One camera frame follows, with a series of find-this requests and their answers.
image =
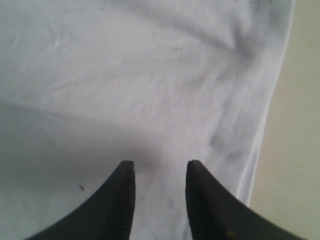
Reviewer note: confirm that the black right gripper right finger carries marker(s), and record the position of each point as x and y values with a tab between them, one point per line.
215	214

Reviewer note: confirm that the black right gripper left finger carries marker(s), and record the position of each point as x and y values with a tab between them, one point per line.
106	215

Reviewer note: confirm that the white t-shirt red Chinese patch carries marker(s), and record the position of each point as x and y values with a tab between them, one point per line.
86	84

